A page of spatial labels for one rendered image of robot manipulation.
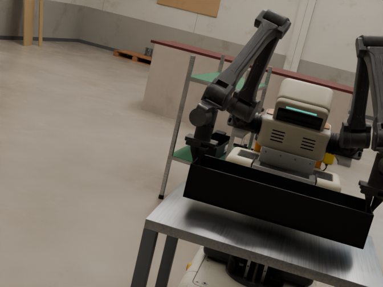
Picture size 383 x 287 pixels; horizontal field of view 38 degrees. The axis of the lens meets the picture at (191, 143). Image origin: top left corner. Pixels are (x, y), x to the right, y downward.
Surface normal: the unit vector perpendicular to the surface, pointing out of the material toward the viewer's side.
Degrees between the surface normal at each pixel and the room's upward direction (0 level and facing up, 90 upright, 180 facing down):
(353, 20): 90
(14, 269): 0
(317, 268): 0
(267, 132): 98
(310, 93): 43
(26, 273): 0
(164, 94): 90
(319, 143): 98
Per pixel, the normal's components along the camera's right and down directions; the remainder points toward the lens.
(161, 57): -0.31, 0.15
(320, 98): 0.02, -0.58
